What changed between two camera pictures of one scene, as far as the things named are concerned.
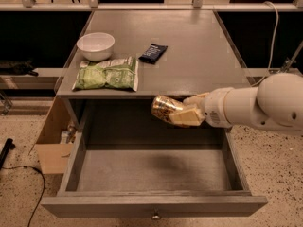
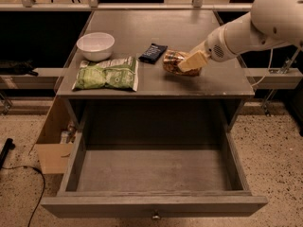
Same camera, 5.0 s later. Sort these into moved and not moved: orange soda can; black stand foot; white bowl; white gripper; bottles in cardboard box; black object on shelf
Moved: white gripper; orange soda can
Not moved: white bowl; black stand foot; black object on shelf; bottles in cardboard box
